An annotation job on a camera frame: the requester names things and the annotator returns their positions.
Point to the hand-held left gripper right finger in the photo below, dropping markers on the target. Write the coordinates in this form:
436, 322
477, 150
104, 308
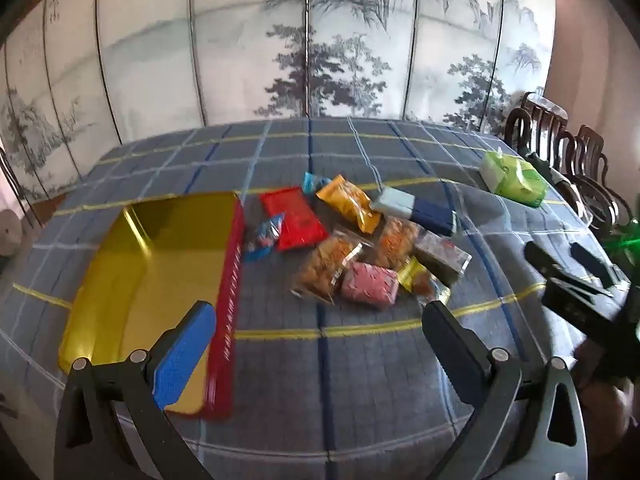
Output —
450, 347

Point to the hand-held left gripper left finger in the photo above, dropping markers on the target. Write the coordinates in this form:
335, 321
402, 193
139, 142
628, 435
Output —
185, 355

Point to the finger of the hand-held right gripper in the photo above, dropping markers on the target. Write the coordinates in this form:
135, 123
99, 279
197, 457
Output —
595, 265
542, 262

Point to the yellow small snack packet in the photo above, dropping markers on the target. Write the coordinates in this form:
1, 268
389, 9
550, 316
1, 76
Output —
417, 280

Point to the grey clear snack packet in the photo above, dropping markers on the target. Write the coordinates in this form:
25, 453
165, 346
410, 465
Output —
442, 255

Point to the gold tin tray red rim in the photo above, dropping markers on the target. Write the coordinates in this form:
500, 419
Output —
165, 260

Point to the pink snack packet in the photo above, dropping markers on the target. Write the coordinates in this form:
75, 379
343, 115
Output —
370, 285

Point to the clear fried snack packet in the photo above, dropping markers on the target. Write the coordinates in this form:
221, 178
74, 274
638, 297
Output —
397, 240
325, 265

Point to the navy and white bar packet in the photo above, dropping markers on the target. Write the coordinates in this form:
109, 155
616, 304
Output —
430, 212

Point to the blue clear candy packet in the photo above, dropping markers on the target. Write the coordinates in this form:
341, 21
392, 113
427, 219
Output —
262, 240

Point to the red snack packet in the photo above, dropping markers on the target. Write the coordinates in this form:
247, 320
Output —
295, 217

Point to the orange snack packet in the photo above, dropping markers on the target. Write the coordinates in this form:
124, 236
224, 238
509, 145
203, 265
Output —
350, 202

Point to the light blue small packet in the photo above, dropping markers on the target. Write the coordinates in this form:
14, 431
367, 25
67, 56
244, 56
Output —
312, 183

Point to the green tissue pack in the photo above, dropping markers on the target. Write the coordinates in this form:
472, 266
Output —
510, 180

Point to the blue plaid tablecloth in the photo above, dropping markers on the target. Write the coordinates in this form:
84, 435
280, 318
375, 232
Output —
320, 390

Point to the round stone disc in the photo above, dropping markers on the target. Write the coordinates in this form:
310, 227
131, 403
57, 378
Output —
9, 232

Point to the painted folding screen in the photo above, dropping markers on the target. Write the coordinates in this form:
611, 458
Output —
250, 60

